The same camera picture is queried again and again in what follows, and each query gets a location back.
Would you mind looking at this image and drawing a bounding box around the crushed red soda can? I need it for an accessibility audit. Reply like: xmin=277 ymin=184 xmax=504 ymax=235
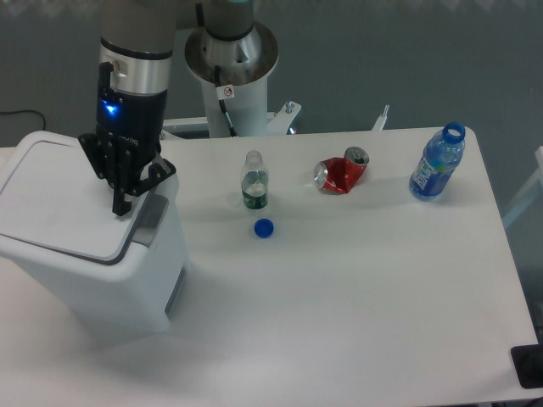
xmin=313 ymin=146 xmax=370 ymax=194

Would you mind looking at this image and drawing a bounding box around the black device at edge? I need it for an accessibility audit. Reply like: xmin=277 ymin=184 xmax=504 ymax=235
xmin=511 ymin=344 xmax=542 ymax=389

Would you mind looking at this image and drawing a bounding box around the white metal frame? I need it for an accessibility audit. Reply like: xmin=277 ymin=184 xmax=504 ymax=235
xmin=501 ymin=146 xmax=542 ymax=230

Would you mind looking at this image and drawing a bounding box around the blue drink bottle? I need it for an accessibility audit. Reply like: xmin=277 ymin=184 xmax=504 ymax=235
xmin=409 ymin=122 xmax=466 ymax=201

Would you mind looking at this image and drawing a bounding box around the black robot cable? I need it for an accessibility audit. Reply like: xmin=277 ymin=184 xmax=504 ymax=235
xmin=213 ymin=64 xmax=239 ymax=138

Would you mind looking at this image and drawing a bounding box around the white trash can lid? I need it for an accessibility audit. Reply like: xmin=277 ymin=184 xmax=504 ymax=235
xmin=1 ymin=131 xmax=167 ymax=265

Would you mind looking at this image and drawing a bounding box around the clear green-label bottle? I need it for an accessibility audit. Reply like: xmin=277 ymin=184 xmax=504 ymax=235
xmin=241 ymin=150 xmax=269 ymax=210

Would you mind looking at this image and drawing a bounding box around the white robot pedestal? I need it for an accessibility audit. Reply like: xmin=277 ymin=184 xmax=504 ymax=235
xmin=163 ymin=21 xmax=302 ymax=138

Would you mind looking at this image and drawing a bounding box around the blue bottle cap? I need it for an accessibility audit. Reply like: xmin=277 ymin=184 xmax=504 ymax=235
xmin=254 ymin=218 xmax=275 ymax=238

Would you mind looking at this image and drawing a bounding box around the white trash can body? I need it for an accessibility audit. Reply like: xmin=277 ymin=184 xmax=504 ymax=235
xmin=4 ymin=176 xmax=188 ymax=332

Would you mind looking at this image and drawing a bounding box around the black floor cable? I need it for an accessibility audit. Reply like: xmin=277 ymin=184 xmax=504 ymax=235
xmin=0 ymin=109 xmax=48 ymax=132

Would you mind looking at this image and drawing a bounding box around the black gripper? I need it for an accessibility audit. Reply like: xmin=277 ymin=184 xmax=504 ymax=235
xmin=78 ymin=62 xmax=176 ymax=216

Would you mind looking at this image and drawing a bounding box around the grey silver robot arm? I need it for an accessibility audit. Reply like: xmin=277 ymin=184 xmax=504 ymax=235
xmin=78 ymin=1 xmax=263 ymax=216

